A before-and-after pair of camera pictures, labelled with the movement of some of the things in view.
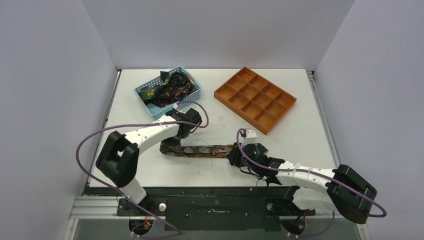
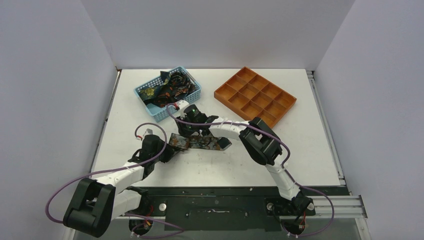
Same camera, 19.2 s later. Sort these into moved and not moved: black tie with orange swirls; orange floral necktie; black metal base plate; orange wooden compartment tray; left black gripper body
Moved: left black gripper body; orange floral necktie
Not moved: orange wooden compartment tray; black tie with orange swirls; black metal base plate
